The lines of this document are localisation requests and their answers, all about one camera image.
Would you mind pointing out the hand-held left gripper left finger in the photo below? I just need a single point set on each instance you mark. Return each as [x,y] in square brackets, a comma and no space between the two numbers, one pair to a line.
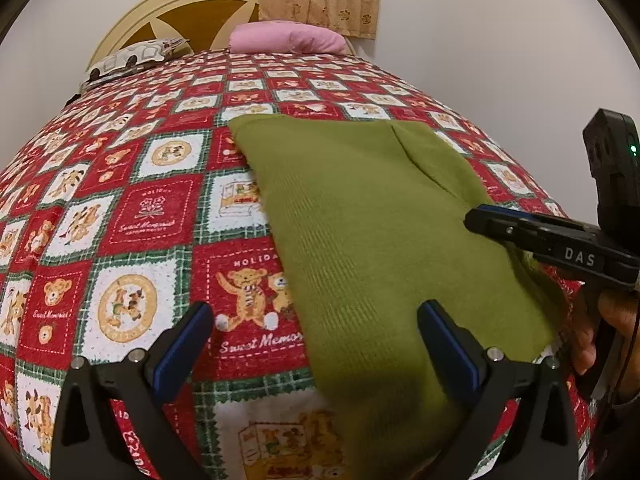
[182,355]

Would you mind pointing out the cream wooden headboard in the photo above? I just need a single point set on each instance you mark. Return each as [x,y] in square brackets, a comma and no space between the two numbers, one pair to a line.
[200,15]

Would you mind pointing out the pink pillow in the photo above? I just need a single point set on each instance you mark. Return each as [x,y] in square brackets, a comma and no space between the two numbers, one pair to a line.
[285,37]

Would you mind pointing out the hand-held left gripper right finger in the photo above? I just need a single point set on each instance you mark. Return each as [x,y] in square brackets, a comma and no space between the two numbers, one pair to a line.
[447,355]

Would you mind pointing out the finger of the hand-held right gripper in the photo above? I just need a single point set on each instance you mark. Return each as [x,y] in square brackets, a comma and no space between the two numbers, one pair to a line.
[495,222]

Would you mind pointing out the grey patterned pillow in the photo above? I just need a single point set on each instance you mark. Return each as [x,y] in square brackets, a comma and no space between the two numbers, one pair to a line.
[130,57]

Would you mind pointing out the green striped knit sweater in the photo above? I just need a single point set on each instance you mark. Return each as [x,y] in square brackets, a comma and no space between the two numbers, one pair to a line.
[360,240]

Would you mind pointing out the red printed bedspread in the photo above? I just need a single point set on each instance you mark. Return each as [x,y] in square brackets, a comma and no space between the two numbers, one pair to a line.
[125,220]

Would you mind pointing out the person's right hand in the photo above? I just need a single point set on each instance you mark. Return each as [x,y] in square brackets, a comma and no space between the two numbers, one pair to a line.
[582,340]

